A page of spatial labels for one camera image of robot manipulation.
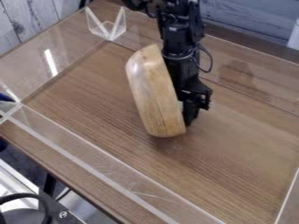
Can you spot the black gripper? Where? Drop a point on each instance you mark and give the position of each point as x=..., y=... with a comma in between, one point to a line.
x=191, y=88

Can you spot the brown wooden bowl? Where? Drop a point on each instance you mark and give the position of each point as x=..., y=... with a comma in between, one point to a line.
x=153, y=93

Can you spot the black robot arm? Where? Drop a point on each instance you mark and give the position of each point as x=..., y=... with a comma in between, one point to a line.
x=184, y=55

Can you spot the clear acrylic table fence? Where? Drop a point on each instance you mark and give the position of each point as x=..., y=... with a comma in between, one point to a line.
x=228, y=172

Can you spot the black table leg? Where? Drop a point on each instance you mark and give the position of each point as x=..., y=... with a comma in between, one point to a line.
x=49, y=184

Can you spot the clear acrylic corner bracket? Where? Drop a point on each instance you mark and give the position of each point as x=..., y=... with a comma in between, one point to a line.
x=105, y=29

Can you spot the black metal base plate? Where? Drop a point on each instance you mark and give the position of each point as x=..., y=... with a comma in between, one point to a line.
x=61, y=215

